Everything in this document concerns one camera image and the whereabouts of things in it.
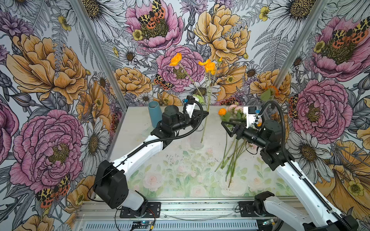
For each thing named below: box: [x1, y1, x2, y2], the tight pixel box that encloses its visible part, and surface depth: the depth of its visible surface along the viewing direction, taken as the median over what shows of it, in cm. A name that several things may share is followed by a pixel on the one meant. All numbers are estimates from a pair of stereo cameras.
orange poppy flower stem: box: [169, 52, 209, 116], surface depth 55 cm
